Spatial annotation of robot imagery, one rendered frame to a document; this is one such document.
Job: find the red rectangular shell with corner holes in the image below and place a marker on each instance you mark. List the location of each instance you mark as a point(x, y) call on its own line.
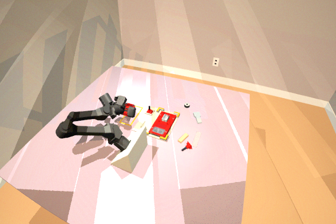
point(127, 106)

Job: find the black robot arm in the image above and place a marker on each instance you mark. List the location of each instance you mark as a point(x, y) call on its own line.
point(110, 131)

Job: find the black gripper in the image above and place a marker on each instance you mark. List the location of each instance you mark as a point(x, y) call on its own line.
point(131, 110)

